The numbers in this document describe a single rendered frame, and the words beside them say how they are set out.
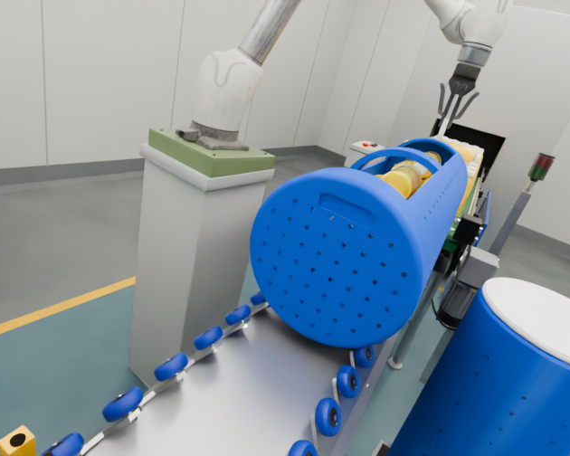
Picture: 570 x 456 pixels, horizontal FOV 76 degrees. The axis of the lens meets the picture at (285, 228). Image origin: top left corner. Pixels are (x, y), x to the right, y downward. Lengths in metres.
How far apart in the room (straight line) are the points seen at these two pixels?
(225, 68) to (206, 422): 0.94
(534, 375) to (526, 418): 0.09
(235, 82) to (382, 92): 4.80
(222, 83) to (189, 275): 0.61
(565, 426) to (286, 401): 0.51
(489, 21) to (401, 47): 4.53
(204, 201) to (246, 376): 0.65
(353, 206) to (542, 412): 0.51
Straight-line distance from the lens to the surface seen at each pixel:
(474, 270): 1.59
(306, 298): 0.61
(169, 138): 1.21
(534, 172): 1.79
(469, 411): 0.89
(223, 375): 0.59
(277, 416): 0.56
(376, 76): 5.94
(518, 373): 0.81
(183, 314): 1.36
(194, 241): 1.19
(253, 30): 1.40
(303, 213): 0.56
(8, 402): 1.81
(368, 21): 6.14
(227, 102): 1.18
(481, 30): 1.38
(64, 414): 1.73
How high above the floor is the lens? 1.36
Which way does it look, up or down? 24 degrees down
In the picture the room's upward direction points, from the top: 15 degrees clockwise
